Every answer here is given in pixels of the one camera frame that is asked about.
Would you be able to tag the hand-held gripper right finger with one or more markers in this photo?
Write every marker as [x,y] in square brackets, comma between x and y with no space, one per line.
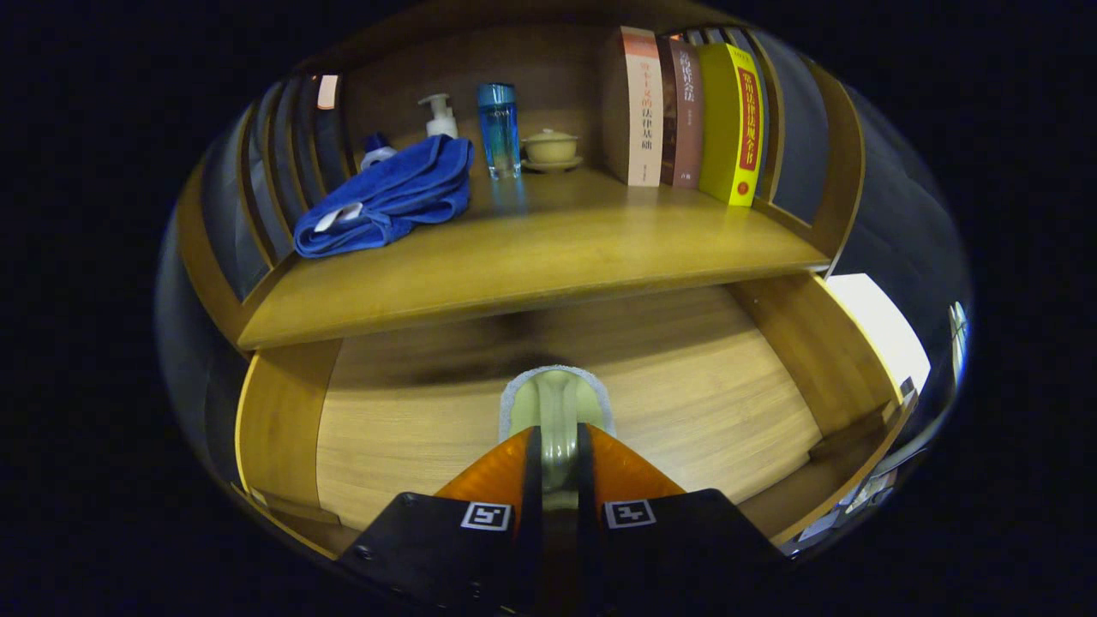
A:
[585,514]

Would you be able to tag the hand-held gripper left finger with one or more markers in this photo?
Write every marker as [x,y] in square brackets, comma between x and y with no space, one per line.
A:
[533,514]

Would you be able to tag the pale green scrubbing brush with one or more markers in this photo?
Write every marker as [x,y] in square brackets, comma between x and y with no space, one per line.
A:
[557,403]

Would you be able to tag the wooden drawer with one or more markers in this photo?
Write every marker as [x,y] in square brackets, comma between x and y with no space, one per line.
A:
[686,403]

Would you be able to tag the wooden countertop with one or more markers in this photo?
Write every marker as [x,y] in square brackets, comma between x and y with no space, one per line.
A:
[557,248]

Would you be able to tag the white drawer unit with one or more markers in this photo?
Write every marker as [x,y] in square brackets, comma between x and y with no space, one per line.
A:
[883,326]

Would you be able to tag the wooden cabinet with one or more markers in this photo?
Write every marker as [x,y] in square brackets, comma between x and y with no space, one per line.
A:
[403,77]

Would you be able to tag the blue folded towel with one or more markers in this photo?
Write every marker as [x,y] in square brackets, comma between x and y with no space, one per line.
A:
[394,193]

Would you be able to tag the beige lidded teacup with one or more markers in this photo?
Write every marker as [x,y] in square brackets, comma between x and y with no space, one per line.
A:
[550,148]

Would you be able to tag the blue glass bottle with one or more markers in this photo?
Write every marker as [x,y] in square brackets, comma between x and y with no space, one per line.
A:
[499,128]

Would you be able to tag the small blue-capped lotion bottle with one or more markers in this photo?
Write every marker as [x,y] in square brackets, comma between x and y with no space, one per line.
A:
[377,157]

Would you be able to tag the white pump bottle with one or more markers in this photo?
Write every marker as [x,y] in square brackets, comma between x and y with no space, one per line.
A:
[441,124]

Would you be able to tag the orange and white book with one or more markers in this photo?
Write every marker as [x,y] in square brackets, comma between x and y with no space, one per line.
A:
[643,111]

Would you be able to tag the brown book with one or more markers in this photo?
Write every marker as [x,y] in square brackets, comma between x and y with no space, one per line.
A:
[686,111]

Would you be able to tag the yellow book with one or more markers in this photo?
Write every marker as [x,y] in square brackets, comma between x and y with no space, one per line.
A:
[728,120]

